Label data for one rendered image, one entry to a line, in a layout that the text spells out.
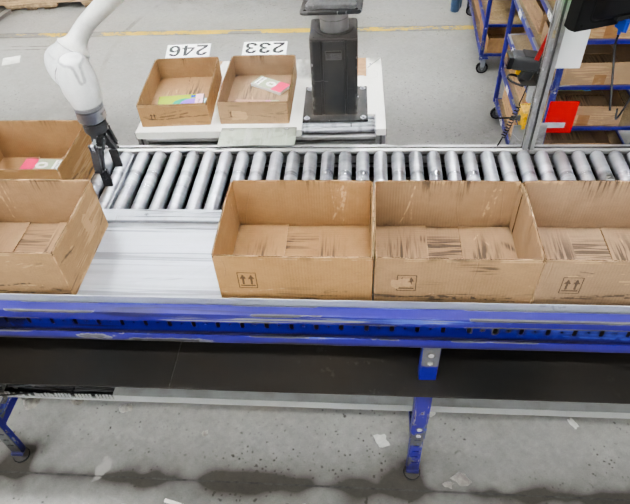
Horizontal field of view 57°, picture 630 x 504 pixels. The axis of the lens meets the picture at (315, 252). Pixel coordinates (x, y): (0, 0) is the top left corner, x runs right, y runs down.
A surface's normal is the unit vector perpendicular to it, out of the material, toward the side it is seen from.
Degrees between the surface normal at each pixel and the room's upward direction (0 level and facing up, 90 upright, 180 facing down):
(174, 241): 0
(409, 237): 2
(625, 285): 91
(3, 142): 90
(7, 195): 90
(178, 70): 89
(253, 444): 0
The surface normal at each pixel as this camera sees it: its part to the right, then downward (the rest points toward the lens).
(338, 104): -0.04, 0.71
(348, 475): -0.05, -0.70
